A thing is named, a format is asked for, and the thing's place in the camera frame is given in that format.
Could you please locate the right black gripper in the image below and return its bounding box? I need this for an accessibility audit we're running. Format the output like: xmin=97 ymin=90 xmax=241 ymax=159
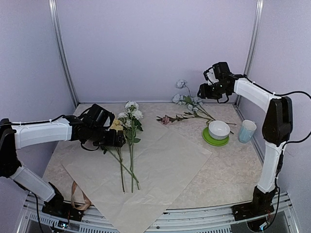
xmin=197 ymin=81 xmax=229 ymax=99

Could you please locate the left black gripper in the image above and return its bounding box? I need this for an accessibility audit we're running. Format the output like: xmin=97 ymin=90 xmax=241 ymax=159
xmin=88 ymin=126 xmax=126 ymax=147

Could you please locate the pink rose stem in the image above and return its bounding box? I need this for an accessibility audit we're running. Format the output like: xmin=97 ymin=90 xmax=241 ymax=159
xmin=103 ymin=147 xmax=140 ymax=193

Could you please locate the yellow rose bunch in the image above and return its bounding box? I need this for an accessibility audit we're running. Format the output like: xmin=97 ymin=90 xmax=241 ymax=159
xmin=111 ymin=119 xmax=125 ymax=193

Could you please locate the white rose stem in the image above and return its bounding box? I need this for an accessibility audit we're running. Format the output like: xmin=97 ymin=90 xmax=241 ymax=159
xmin=121 ymin=109 xmax=143 ymax=193

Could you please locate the white pink flower stem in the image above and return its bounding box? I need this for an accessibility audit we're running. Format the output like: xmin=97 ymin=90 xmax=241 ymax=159
xmin=125 ymin=101 xmax=143 ymax=128

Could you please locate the pink wrapping paper sheet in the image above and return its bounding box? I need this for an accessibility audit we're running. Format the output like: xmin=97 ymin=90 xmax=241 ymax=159
xmin=62 ymin=117 xmax=211 ymax=233

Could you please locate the dried mauve flower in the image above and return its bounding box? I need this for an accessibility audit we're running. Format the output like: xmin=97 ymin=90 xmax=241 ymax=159
xmin=156 ymin=114 xmax=212 ymax=125

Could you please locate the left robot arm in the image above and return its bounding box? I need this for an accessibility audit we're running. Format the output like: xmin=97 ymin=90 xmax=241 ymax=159
xmin=0 ymin=104 xmax=125 ymax=216

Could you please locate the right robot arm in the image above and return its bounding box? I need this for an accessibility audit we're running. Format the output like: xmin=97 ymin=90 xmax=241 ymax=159
xmin=197 ymin=62 xmax=293 ymax=216

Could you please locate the white ceramic bowl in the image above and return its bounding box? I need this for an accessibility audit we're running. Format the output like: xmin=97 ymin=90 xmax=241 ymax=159
xmin=208 ymin=120 xmax=230 ymax=140

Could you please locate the light blue cup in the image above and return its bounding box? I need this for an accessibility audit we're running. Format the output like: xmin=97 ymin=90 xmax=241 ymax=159
xmin=238 ymin=120 xmax=257 ymax=143

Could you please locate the green plate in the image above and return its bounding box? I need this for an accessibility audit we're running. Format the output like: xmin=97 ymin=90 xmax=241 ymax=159
xmin=202 ymin=127 xmax=229 ymax=147

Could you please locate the tan ribbon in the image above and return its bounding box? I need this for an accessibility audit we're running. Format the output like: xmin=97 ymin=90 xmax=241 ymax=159
xmin=70 ymin=180 xmax=92 ymax=211

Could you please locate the right aluminium frame post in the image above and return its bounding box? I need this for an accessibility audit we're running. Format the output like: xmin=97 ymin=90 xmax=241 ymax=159
xmin=234 ymin=0 xmax=264 ymax=107

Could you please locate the aluminium frame post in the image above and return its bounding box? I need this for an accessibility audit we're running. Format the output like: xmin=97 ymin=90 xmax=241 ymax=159
xmin=49 ymin=0 xmax=79 ymax=108
xmin=234 ymin=0 xmax=264 ymax=107

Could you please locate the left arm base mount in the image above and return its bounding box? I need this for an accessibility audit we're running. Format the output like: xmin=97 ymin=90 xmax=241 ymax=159
xmin=42 ymin=182 xmax=84 ymax=222

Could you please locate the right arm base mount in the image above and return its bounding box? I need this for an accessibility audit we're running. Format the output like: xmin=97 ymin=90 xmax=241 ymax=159
xmin=231 ymin=186 xmax=277 ymax=221

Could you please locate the front aluminium rail base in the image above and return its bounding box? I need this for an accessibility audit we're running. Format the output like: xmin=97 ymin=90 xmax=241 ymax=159
xmin=17 ymin=191 xmax=299 ymax=233

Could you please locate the left aluminium frame post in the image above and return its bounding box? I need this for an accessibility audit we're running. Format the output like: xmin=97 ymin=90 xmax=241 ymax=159
xmin=49 ymin=0 xmax=79 ymax=108

